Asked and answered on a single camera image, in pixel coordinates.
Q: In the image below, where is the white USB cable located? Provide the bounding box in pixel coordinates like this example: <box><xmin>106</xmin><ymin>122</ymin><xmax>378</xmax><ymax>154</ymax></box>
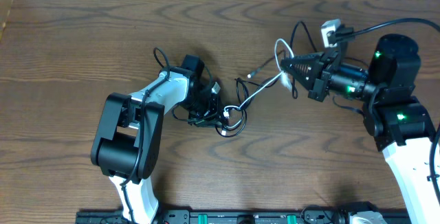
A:
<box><xmin>221</xmin><ymin>38</ymin><xmax>296</xmax><ymax>136</ymax></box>

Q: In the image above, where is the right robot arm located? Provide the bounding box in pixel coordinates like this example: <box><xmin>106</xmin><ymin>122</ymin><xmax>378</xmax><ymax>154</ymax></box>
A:
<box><xmin>280</xmin><ymin>34</ymin><xmax>439</xmax><ymax>223</ymax></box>

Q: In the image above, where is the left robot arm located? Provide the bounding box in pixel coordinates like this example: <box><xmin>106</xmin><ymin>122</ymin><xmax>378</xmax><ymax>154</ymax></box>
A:
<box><xmin>90</xmin><ymin>55</ymin><xmax>227</xmax><ymax>223</ymax></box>

